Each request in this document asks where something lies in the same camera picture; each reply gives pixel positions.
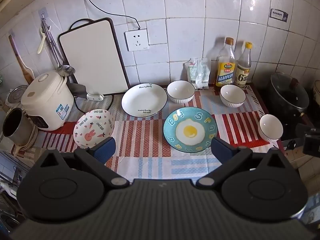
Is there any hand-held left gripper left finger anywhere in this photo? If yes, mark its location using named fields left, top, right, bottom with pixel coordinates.
left=32, top=137, right=129, bottom=188

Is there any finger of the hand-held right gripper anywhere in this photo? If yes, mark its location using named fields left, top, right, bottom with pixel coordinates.
left=296, top=123, right=316, bottom=137

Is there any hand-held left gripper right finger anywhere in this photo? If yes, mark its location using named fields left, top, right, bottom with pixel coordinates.
left=196, top=137, right=292, bottom=188

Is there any pink bunny print plate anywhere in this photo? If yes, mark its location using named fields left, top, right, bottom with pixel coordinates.
left=73, top=109, right=115, bottom=148

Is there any white ribbed bowl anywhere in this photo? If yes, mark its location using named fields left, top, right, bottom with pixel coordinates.
left=259, top=114, right=284, bottom=142
left=220, top=84, right=247, bottom=108
left=167, top=80, right=196, bottom=104

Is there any blue fried egg plate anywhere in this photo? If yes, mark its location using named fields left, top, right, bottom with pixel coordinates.
left=163, top=107, right=218, bottom=153

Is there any white plate with black rim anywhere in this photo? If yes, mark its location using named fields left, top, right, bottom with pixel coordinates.
left=121, top=83, right=168, bottom=117

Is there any black gas stove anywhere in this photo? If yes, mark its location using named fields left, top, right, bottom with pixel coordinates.
left=250, top=80, right=320, bottom=147

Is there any striped tablecloth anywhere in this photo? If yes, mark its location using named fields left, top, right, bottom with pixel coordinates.
left=32, top=84, right=285, bottom=179

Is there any black pot with glass lid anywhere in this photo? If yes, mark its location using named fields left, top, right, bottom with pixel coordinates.
left=266, top=72, right=311, bottom=121

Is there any cream enamel pot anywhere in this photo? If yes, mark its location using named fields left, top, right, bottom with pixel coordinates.
left=312, top=80, right=320, bottom=101

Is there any clear plastic seasoning bag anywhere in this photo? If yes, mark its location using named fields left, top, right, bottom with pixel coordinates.
left=196, top=57, right=211, bottom=90

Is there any yellow label cooking wine bottle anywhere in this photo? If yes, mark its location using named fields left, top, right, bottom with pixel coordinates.
left=215, top=37, right=237, bottom=87

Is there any cream rice cooker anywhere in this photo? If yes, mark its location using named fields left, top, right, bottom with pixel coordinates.
left=21, top=70, right=75, bottom=131

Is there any clear vinegar bottle yellow cap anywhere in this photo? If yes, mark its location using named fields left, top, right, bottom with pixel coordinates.
left=235, top=42, right=252, bottom=87

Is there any red label salt bag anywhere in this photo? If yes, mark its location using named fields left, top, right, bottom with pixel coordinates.
left=185, top=58, right=201, bottom=84

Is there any metal cup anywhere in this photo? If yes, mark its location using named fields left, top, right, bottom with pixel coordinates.
left=2, top=107, right=38, bottom=146

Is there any metal ladle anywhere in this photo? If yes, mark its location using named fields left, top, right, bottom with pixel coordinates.
left=41, top=15, right=76, bottom=77

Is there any white cutting board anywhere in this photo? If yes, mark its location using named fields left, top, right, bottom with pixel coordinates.
left=58, top=17, right=130, bottom=97

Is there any steel pot lid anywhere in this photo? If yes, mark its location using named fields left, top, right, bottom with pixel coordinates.
left=6, top=85, right=28, bottom=108

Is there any wooden spatula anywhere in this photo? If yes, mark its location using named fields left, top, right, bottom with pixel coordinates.
left=9, top=34, right=35, bottom=85

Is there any white plastic spoon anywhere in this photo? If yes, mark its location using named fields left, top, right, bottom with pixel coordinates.
left=37, top=26, right=52, bottom=55

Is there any dark cable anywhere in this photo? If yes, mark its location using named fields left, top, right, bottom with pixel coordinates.
left=74, top=95, right=116, bottom=114

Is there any beige appliance cord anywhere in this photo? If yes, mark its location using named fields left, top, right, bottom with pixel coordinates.
left=10, top=127, right=38, bottom=156

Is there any white wall socket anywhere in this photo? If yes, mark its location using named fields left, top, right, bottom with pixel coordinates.
left=124, top=28, right=150, bottom=52

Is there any wall sticker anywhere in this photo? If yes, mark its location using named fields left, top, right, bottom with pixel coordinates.
left=270, top=8, right=289, bottom=23

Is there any black power cable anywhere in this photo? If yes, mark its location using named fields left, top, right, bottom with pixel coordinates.
left=80, top=0, right=141, bottom=30

